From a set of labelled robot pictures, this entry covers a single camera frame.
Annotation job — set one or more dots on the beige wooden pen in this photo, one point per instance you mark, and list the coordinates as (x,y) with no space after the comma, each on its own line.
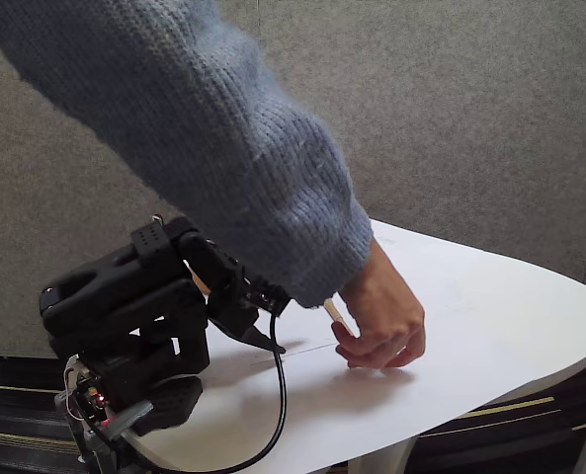
(339,318)

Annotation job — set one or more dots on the brown cylindrical pen holder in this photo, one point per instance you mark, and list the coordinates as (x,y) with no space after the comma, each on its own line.
(201,285)

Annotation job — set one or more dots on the person's hand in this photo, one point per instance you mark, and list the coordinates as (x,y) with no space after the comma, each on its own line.
(386,316)

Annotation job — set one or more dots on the grey metal table clamp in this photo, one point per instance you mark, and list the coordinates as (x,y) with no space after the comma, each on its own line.
(124,417)

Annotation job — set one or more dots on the controller board with red LED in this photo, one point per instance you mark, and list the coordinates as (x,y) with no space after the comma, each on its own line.
(92,392)

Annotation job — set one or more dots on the bare camera circuit board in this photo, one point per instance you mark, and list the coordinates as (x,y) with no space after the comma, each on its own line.
(263,296)

